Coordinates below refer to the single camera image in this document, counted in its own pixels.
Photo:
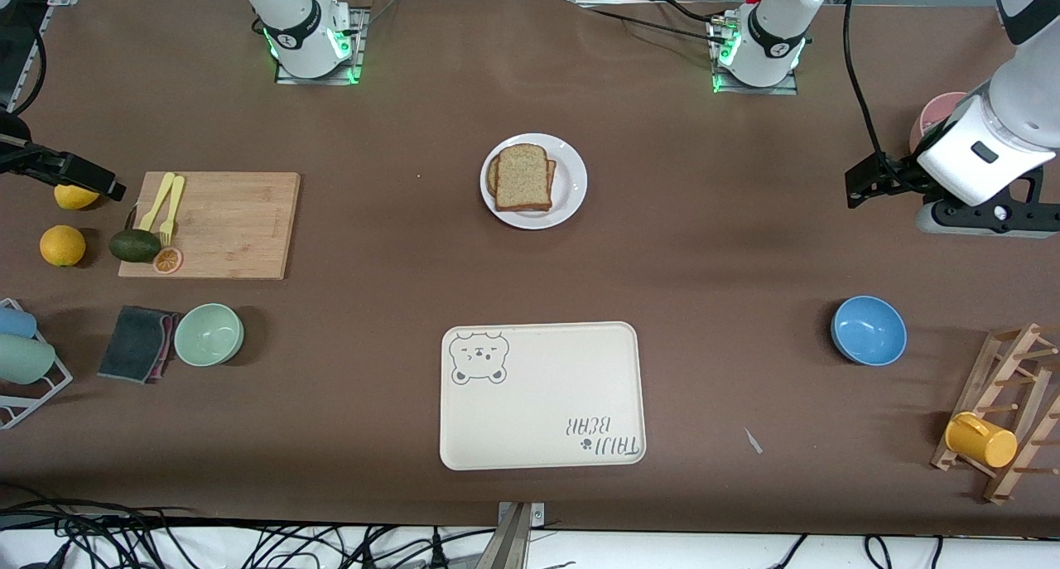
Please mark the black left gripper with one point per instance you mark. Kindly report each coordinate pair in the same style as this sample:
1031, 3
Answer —
896, 176

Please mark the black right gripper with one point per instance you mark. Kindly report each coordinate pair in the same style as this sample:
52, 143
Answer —
23, 161

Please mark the white round plate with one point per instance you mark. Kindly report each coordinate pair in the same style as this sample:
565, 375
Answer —
571, 196

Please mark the plain bread slice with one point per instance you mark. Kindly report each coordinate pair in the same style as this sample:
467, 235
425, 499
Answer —
523, 180

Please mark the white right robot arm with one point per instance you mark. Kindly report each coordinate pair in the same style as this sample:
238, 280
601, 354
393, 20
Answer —
302, 31

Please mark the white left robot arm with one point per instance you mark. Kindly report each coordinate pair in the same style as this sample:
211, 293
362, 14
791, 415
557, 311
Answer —
1010, 113

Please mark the yellow lemon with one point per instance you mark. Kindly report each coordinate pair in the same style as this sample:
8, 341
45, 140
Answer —
62, 246
79, 199

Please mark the yellow plastic knife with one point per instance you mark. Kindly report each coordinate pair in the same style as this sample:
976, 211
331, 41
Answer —
157, 204

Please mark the green avocado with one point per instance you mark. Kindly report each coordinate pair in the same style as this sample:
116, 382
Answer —
135, 246

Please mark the yellow plastic fork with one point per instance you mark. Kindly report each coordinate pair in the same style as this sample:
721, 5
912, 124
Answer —
174, 204

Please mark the pink bowl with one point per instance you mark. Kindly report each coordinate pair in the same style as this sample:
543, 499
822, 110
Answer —
940, 105

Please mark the orange slice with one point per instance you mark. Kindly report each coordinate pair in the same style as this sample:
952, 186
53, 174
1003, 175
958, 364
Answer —
168, 261

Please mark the wooden cutting board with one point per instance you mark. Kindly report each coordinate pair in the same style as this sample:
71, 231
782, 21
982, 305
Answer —
207, 221

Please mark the blue bowl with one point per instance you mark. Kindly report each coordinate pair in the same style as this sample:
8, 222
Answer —
869, 330

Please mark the light blue cup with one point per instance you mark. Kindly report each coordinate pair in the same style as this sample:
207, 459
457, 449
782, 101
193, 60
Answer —
16, 322

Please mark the grey folded cloth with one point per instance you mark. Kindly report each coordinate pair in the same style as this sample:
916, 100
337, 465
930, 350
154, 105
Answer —
132, 345

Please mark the pale green cup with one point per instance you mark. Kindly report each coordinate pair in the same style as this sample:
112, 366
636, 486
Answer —
25, 359

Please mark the pale green bowl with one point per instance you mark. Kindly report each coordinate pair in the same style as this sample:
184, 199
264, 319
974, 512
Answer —
209, 335

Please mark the wooden peg rack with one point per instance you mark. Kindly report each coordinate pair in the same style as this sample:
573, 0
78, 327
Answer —
1006, 370

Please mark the yellow cup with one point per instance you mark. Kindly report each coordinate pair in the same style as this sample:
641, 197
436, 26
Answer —
981, 441

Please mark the small white paper scrap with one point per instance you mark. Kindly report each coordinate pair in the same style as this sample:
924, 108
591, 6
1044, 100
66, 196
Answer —
753, 441

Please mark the cream bear tray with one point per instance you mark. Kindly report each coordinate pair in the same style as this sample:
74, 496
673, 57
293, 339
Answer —
542, 395

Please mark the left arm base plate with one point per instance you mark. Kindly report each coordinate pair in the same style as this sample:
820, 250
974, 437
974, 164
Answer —
758, 90

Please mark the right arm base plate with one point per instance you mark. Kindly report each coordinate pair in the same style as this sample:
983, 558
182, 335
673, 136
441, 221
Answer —
319, 80

